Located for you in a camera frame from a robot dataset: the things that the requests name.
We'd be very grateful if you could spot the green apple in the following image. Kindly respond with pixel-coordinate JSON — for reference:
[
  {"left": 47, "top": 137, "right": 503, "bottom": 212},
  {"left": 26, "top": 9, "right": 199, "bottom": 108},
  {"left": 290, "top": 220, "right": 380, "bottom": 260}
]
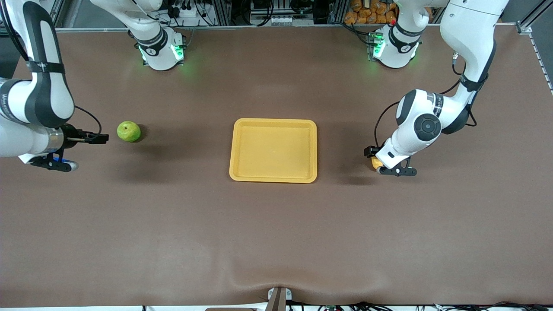
[{"left": 117, "top": 121, "right": 142, "bottom": 143}]

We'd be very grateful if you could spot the yellow plastic tray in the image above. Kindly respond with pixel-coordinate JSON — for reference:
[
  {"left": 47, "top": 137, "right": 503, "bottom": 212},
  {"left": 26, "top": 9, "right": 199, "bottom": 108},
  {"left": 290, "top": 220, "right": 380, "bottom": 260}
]
[{"left": 229, "top": 118, "right": 318, "bottom": 184}]

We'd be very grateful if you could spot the brown table mat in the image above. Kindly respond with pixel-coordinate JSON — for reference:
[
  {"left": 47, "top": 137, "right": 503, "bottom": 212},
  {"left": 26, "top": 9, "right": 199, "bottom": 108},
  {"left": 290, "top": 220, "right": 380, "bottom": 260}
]
[{"left": 0, "top": 26, "right": 553, "bottom": 308}]

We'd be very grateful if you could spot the orange packaged food pile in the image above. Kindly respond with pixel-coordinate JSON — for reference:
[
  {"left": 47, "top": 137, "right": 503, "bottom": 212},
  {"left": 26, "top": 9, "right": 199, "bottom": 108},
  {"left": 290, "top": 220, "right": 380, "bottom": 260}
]
[{"left": 344, "top": 0, "right": 398, "bottom": 25}]

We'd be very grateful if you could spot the white power strip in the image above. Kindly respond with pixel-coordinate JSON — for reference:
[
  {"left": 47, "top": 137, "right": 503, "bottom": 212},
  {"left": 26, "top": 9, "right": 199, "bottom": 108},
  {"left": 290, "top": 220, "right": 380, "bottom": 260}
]
[{"left": 166, "top": 3, "right": 196, "bottom": 19}]

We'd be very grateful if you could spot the black electronics unit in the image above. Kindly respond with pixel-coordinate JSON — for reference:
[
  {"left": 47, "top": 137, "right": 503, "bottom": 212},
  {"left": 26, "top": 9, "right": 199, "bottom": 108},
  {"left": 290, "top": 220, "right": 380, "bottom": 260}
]
[{"left": 251, "top": 0, "right": 277, "bottom": 16}]

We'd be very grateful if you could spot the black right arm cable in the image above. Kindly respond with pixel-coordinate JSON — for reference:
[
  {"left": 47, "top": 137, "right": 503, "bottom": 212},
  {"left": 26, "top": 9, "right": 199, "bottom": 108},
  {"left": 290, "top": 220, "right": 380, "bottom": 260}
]
[{"left": 0, "top": 0, "right": 102, "bottom": 134}]

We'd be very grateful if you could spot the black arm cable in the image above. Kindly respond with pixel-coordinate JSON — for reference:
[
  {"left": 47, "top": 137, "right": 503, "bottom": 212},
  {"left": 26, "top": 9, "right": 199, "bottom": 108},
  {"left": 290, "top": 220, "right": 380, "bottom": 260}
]
[
  {"left": 0, "top": 0, "right": 102, "bottom": 134},
  {"left": 374, "top": 52, "right": 478, "bottom": 149}
]

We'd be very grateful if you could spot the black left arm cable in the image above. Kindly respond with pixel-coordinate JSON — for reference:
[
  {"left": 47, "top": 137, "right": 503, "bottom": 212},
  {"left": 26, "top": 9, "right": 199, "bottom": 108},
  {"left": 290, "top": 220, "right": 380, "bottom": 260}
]
[{"left": 374, "top": 52, "right": 478, "bottom": 149}]

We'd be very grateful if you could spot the aluminium frame profile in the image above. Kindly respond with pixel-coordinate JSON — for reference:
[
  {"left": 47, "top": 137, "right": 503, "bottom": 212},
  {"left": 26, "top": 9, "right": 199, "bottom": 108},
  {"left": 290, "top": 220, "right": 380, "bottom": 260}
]
[
  {"left": 332, "top": 0, "right": 347, "bottom": 24},
  {"left": 51, "top": 0, "right": 70, "bottom": 29},
  {"left": 516, "top": 0, "right": 553, "bottom": 93},
  {"left": 214, "top": 0, "right": 232, "bottom": 25}
]

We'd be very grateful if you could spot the aluminium table edge rail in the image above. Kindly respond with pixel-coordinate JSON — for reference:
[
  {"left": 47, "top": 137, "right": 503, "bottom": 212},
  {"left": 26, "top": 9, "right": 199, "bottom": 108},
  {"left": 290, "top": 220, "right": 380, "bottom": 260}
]
[{"left": 54, "top": 22, "right": 530, "bottom": 33}]

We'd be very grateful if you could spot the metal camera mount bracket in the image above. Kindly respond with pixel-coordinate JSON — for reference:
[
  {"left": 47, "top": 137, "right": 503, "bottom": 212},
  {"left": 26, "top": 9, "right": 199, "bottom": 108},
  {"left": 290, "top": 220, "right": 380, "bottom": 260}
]
[{"left": 264, "top": 286, "right": 293, "bottom": 311}]

